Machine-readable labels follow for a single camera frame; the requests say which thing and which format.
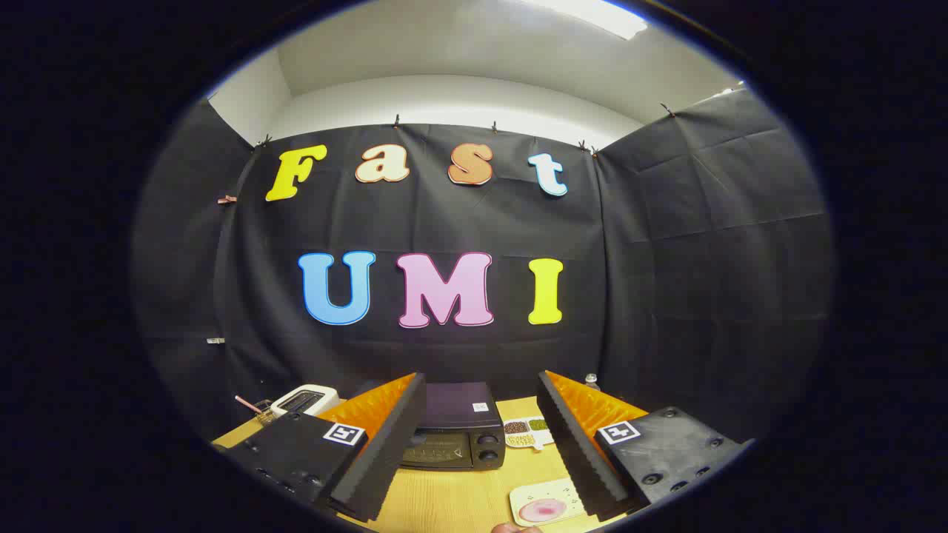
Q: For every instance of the white square plate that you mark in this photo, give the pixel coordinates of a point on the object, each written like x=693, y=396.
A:
x=533, y=490

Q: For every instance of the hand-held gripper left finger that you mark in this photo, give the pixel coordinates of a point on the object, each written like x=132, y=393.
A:
x=392, y=444

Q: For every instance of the white pop-up toaster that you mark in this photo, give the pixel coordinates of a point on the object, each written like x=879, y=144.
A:
x=318, y=403

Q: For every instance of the pink round food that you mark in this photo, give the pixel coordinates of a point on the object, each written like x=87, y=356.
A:
x=542, y=511

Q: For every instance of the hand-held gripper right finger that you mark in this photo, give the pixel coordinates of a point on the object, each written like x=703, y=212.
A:
x=570, y=444

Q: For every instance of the black toaster oven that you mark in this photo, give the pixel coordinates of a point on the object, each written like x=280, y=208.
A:
x=459, y=414

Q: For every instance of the white divided bean tray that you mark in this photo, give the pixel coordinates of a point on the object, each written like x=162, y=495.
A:
x=518, y=441

